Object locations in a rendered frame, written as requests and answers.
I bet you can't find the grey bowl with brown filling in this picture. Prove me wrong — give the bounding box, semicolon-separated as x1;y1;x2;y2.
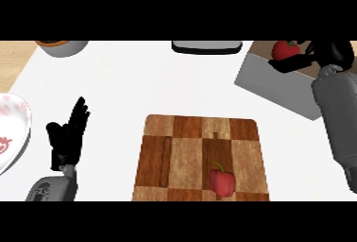
36;40;91;59

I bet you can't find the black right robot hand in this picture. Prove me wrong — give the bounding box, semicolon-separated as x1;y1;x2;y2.
268;40;357;75

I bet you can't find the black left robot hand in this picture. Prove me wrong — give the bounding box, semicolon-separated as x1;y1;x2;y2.
45;95;92;173

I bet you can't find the red tomato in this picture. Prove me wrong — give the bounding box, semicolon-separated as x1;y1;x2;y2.
271;40;303;61

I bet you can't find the white plate with red print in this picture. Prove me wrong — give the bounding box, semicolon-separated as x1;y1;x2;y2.
0;93;35;176

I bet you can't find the checkered wooden cutting board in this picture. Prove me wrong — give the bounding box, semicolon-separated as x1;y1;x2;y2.
132;113;272;202

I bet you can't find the red bell pepper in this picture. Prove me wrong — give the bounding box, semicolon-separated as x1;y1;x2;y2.
209;161;238;198

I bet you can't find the grey cardboard box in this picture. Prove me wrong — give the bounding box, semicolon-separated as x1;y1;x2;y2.
234;40;357;121

